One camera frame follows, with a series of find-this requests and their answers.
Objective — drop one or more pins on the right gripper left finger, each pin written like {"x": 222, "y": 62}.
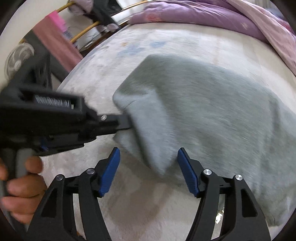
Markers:
{"x": 69, "y": 210}

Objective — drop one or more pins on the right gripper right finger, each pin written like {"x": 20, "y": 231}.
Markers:
{"x": 243, "y": 218}

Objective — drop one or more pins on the grey hooded sweatshirt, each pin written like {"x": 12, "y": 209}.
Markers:
{"x": 229, "y": 122}

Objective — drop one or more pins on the wooden clothes rack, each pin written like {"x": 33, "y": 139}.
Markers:
{"x": 81, "y": 30}

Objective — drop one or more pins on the left hand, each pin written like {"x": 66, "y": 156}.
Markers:
{"x": 25, "y": 193}

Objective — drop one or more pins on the white fan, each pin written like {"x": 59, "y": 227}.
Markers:
{"x": 17, "y": 57}

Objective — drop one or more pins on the floral white bed sheet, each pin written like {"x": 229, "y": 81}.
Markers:
{"x": 141, "y": 204}

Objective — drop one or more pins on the pink towel on rack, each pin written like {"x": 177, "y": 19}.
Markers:
{"x": 50, "y": 31}

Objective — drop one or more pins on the black garment on rack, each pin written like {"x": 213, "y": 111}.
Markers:
{"x": 103, "y": 10}

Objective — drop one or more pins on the pink purple floral quilt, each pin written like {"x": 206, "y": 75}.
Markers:
{"x": 238, "y": 16}

